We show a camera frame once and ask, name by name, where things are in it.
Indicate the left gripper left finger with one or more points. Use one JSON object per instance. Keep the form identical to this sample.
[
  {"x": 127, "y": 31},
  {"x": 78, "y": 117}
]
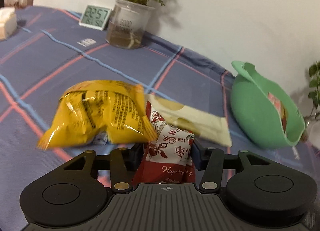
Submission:
[{"x": 122, "y": 163}]

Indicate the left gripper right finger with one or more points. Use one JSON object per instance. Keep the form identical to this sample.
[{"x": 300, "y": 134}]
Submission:
[{"x": 251, "y": 174}]

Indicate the cream long snack packet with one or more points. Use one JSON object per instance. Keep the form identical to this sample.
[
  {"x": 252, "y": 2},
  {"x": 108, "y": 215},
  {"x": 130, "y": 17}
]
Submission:
[{"x": 200, "y": 123}]

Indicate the yellow chip bag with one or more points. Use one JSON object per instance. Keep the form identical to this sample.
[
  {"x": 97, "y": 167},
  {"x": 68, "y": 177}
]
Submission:
[{"x": 89, "y": 108}]

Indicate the white red jujube snack bag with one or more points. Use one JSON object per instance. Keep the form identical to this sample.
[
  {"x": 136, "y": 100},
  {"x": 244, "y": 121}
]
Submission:
[{"x": 166, "y": 159}]

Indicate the red snacks in bowl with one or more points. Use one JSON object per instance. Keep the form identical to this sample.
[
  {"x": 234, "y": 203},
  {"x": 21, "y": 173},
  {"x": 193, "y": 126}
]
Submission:
[{"x": 280, "y": 108}]

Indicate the green plastic bowl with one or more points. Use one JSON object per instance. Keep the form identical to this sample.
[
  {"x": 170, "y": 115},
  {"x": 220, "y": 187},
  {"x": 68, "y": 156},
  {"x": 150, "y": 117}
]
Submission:
[{"x": 257, "y": 116}]

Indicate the leafy plant in glass vase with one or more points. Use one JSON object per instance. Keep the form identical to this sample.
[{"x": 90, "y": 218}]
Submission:
[{"x": 312, "y": 120}]

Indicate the blue plaid tablecloth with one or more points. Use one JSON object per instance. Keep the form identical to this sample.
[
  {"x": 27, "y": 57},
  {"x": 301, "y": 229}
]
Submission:
[{"x": 42, "y": 59}]

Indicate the white care label tag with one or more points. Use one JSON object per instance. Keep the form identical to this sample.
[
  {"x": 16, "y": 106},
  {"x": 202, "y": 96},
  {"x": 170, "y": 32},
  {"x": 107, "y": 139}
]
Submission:
[{"x": 86, "y": 42}]

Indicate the white digital clock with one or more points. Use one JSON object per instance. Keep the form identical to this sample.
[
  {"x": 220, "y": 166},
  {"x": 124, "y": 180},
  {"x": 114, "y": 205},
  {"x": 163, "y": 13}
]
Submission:
[{"x": 95, "y": 17}]

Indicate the white tissue box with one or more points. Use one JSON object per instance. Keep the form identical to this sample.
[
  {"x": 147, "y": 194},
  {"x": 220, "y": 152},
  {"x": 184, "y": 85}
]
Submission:
[{"x": 8, "y": 22}]

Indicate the feathery plant in clear pot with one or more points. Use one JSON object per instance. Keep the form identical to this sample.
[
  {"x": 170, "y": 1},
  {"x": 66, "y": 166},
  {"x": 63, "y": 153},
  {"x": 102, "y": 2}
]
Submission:
[{"x": 128, "y": 22}]

